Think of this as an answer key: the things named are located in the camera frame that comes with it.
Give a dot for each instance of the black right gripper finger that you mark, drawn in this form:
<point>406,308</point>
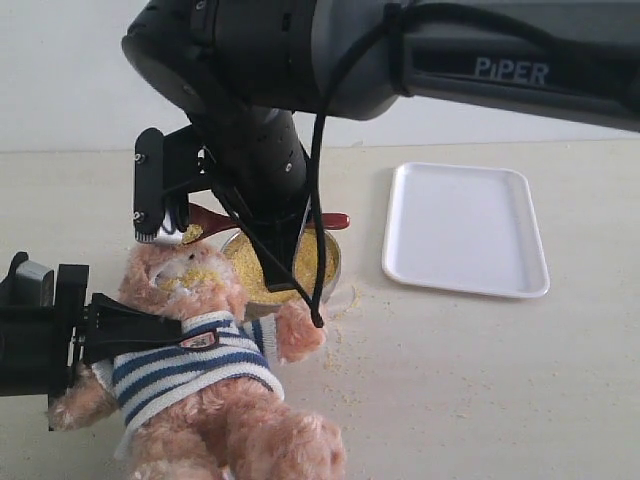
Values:
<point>159,212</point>

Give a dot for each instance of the tan teddy bear striped shirt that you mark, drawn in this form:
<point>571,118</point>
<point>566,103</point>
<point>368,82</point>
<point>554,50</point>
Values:
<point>209,406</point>

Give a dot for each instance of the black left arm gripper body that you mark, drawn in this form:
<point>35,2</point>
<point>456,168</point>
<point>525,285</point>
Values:
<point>40,309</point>

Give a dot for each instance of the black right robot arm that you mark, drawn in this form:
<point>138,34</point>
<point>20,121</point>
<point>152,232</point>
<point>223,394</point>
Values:
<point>257,81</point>

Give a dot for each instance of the white rectangular plastic tray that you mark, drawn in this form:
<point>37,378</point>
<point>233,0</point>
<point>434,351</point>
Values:
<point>464,229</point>

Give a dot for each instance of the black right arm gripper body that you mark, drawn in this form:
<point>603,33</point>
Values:
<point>257,169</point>

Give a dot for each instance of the steel bowl of yellow grain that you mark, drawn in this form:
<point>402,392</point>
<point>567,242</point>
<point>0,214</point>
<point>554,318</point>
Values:
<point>239,251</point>

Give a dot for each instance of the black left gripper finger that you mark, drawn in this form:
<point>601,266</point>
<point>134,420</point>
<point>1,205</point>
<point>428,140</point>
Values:
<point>114,329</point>

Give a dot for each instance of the dark red wooden spoon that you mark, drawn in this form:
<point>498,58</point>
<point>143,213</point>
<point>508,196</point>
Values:
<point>204,223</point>

